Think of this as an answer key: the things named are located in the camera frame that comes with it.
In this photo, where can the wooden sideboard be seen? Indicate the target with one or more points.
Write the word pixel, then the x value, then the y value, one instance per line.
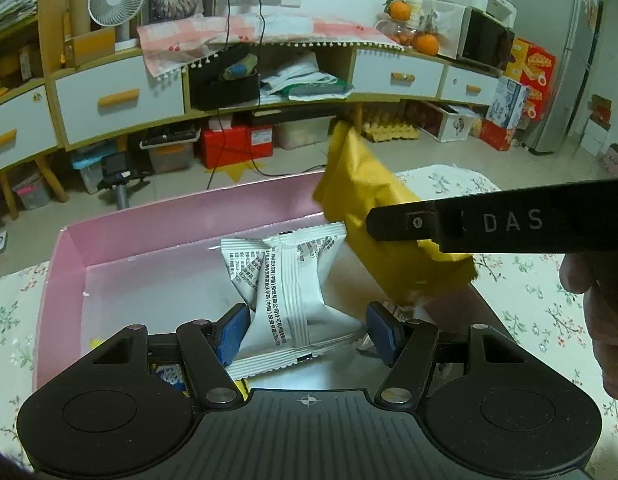
pixel 46 50

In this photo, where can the clear storage bin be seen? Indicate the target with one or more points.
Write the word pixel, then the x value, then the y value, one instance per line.
pixel 171 152

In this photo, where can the silver refrigerator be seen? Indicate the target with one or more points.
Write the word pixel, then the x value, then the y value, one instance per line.
pixel 554 60

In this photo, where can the white printed box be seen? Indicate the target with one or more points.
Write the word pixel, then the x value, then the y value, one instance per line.
pixel 454 122

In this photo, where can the blue plastic bin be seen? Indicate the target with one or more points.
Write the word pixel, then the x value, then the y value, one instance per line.
pixel 91 170

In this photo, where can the black storage box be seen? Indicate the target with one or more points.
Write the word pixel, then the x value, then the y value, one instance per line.
pixel 224 91

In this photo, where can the translucent plastic container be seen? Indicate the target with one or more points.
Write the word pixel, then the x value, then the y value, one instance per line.
pixel 304 135

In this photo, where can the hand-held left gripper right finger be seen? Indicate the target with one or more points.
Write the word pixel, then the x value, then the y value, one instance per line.
pixel 384 332

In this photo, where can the pink checked cloth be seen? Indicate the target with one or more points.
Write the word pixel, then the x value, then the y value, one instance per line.
pixel 189 35

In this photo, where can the brown cardboard box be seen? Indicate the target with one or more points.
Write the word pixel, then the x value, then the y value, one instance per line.
pixel 89 46

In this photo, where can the person's right hand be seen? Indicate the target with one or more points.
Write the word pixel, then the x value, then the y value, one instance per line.
pixel 609 310

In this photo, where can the large yellow snack packet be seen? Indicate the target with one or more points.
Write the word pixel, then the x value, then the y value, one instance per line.
pixel 369 185

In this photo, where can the red gift box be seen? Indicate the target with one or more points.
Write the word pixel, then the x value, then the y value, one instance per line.
pixel 534 67

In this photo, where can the grey pink bin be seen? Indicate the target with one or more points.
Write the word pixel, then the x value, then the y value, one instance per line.
pixel 31 192

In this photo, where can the large white drawer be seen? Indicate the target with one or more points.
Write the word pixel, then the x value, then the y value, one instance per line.
pixel 119 80

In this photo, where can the pink gift box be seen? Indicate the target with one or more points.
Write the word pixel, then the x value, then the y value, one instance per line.
pixel 616 160

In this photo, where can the white drawer with sticker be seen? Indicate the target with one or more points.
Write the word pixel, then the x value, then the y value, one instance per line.
pixel 19 115

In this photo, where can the blue white snack packet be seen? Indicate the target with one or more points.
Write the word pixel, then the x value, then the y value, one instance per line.
pixel 169 379

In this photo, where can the white countertop oven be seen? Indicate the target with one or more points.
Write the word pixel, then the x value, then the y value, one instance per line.
pixel 484 40

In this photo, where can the orange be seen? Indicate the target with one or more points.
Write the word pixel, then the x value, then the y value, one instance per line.
pixel 427 43
pixel 400 8

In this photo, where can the stack of papers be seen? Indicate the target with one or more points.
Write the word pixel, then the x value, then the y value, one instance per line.
pixel 11 10

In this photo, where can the blue white carton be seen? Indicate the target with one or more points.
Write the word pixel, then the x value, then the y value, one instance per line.
pixel 509 102

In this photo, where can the red storage box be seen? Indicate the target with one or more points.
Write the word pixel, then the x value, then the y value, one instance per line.
pixel 236 147

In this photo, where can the pile of papers and bags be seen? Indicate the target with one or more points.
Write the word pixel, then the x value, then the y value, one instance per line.
pixel 299 77

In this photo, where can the black tripod stand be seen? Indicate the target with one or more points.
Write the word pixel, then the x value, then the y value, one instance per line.
pixel 120 180

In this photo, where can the yellow egg cartons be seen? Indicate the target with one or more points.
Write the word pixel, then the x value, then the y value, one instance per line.
pixel 389 127

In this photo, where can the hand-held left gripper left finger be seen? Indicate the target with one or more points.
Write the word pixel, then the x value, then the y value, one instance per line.
pixel 233 335

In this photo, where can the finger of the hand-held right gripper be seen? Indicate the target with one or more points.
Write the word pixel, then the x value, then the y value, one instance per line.
pixel 399 222

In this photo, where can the small red box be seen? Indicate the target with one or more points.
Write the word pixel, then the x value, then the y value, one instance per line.
pixel 499 134

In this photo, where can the pink cardboard box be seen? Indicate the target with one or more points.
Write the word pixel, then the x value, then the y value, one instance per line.
pixel 154 240

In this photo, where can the cardboard tube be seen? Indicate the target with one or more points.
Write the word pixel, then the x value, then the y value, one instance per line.
pixel 80 5

